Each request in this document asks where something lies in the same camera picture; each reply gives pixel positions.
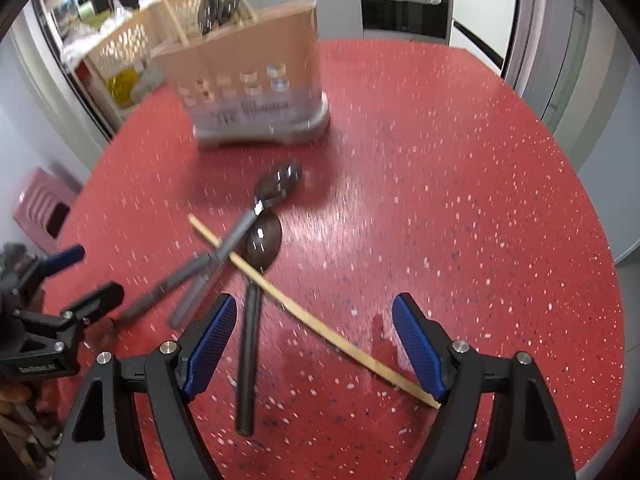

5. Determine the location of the black built-in oven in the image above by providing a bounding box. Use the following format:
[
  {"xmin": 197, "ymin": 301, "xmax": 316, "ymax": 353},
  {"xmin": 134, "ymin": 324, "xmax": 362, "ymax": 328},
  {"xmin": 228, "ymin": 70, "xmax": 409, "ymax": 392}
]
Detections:
[{"xmin": 359, "ymin": 0, "xmax": 451, "ymax": 41}]

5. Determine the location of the stack of pink stools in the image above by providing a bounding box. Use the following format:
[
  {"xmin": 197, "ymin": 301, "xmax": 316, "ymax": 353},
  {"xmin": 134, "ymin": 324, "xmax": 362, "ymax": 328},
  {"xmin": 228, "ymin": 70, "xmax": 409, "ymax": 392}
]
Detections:
[{"xmin": 11, "ymin": 167, "xmax": 81, "ymax": 256}]

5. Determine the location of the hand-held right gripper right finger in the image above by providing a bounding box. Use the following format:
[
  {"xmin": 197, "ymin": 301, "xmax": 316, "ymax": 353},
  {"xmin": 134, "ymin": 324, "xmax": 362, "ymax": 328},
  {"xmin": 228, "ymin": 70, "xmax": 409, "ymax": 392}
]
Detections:
[{"xmin": 391, "ymin": 292, "xmax": 576, "ymax": 480}]

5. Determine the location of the black handled dark spoon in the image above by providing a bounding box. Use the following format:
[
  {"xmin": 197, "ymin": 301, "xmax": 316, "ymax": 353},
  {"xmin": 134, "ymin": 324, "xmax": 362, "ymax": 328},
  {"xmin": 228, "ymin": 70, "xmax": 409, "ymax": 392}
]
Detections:
[{"xmin": 235, "ymin": 208, "xmax": 284, "ymax": 437}]

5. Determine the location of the white refrigerator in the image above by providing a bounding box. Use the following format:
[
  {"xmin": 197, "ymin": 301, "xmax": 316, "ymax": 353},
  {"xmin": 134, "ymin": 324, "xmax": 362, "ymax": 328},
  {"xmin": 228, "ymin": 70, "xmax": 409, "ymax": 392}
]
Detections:
[{"xmin": 450, "ymin": 0, "xmax": 521, "ymax": 68}]

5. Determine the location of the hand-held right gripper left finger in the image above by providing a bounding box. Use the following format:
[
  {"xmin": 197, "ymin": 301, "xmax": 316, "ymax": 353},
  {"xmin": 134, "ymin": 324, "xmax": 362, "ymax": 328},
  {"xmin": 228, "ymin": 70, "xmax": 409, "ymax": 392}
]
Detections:
[{"xmin": 52, "ymin": 292, "xmax": 238, "ymax": 480}]

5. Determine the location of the beige plastic utensil holder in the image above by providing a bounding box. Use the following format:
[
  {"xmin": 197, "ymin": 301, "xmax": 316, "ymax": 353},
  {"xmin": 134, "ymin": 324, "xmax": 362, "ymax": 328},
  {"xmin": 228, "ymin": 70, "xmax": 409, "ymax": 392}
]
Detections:
[{"xmin": 150, "ymin": 0, "xmax": 331, "ymax": 148}]

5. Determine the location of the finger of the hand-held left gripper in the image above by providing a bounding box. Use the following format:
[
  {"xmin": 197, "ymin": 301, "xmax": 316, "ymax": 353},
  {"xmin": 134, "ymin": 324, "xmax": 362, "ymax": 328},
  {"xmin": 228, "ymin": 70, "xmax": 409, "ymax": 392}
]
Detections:
[
  {"xmin": 15, "ymin": 282, "xmax": 125, "ymax": 341},
  {"xmin": 39, "ymin": 245, "xmax": 86, "ymax": 277}
]

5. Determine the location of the person's left hand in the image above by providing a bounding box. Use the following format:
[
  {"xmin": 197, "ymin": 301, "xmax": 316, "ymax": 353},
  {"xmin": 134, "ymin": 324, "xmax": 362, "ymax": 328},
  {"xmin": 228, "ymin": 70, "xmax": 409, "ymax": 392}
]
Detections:
[{"xmin": 0, "ymin": 380, "xmax": 56, "ymax": 466}]

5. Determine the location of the beige perforated storage cart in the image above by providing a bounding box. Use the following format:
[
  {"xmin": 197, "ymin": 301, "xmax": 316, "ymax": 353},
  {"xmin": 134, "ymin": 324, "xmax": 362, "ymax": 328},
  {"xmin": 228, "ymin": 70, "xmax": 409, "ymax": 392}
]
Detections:
[{"xmin": 82, "ymin": 0, "xmax": 211, "ymax": 111}]

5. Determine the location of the yellow oil bottle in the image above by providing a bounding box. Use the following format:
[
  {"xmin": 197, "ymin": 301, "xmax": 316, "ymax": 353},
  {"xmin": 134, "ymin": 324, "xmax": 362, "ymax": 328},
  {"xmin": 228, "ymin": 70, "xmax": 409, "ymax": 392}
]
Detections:
[{"xmin": 107, "ymin": 67, "xmax": 141, "ymax": 108}]

